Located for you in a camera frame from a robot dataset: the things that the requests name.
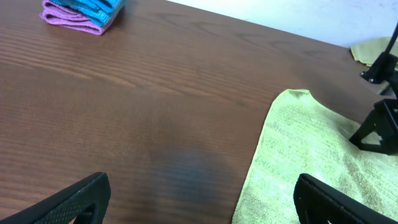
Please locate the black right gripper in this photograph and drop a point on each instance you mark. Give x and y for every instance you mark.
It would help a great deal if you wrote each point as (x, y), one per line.
(382, 121)

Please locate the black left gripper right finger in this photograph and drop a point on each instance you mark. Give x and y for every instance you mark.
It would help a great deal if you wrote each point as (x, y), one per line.
(318, 203)

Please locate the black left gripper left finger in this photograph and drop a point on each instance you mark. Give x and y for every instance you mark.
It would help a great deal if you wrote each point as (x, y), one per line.
(86, 201)

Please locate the light green cloth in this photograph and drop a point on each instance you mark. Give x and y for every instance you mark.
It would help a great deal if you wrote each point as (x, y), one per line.
(300, 135)

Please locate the crumpled olive green cloth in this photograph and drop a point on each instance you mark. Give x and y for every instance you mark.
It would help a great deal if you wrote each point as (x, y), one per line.
(367, 52)

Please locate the folded pink cloth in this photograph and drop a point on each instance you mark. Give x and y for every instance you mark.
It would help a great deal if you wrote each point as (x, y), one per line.
(62, 16)

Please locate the folded blue cloth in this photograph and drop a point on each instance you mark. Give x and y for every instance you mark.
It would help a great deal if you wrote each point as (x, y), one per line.
(100, 12)

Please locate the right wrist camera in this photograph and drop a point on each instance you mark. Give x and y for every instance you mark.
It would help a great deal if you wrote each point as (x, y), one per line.
(383, 70)

